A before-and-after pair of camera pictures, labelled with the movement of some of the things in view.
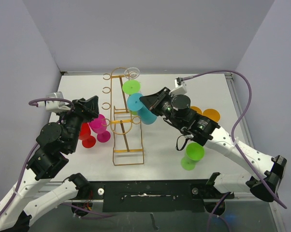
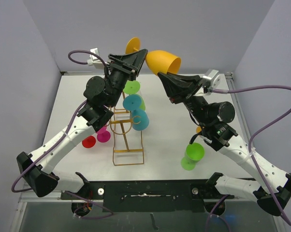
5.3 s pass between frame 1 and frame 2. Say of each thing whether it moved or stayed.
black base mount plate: stayed
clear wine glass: moved
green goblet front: stayed
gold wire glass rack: stayed
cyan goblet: moved
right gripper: moved
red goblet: stayed
